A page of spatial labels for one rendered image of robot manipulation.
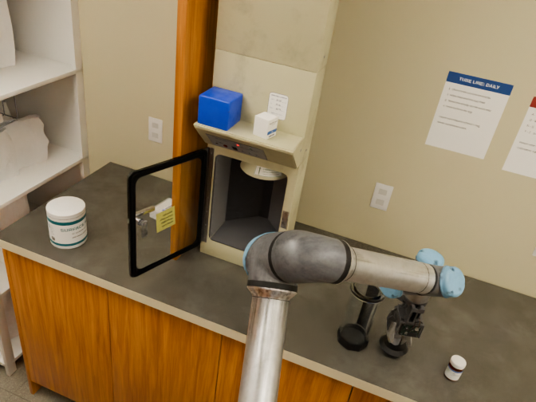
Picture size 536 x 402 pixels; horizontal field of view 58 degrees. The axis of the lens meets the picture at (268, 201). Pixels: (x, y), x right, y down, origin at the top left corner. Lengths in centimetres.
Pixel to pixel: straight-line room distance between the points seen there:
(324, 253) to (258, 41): 71
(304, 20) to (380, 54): 49
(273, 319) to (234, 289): 65
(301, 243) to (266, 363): 27
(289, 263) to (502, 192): 113
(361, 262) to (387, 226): 101
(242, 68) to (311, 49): 22
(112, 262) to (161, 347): 36
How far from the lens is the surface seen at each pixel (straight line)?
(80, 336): 212
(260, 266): 108
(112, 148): 247
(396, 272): 113
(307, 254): 99
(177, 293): 170
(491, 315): 198
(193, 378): 191
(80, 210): 184
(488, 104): 184
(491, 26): 179
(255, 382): 110
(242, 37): 148
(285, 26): 143
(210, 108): 146
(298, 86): 145
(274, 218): 190
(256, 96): 150
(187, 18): 145
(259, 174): 162
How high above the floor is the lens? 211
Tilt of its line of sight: 32 degrees down
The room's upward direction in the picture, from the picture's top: 9 degrees clockwise
